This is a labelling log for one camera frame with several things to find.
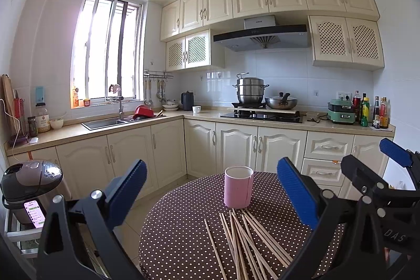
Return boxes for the green electric cooker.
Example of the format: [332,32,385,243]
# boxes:
[327,99,355,124]

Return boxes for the kitchen faucet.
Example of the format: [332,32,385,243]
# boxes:
[108,84,124,120]

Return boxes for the steel stacked steamer pot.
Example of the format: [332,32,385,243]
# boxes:
[233,72,269,104]

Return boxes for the utensil rail with ladles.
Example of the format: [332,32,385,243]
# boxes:
[143,70,174,107]

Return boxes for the window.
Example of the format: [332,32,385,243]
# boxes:
[70,0,143,109]

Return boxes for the red dish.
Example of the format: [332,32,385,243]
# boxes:
[132,105,154,121]

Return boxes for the small dark jar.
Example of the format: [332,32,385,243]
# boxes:
[28,116,38,138]

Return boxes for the steel wok with lid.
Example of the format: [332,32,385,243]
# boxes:
[265,92,298,110]

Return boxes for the black electric kettle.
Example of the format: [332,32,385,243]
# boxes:
[181,91,194,111]

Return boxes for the wooden cutting board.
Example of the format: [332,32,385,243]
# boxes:
[1,74,19,136]

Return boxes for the black gas stove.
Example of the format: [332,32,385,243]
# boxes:
[220,103,303,123]

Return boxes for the large glass jar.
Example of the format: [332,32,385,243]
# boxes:
[36,102,51,134]

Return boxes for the pink cylindrical cup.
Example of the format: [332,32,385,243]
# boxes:
[224,166,254,209]

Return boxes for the rice cooker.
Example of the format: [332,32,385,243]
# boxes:
[1,161,72,227]

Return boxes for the white mug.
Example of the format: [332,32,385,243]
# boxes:
[193,106,201,114]

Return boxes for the green bottle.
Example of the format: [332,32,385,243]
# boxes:
[360,97,370,127]

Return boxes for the brown polka dot tablecloth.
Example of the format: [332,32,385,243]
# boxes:
[138,171,345,280]

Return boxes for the smartphone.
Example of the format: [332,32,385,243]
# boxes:
[23,200,46,228]

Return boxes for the range hood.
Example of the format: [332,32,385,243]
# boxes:
[213,15,310,52]

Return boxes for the stacked white bowls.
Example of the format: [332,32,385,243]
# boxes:
[162,99,179,112]

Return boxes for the steel sink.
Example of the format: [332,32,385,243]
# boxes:
[82,118,130,131]

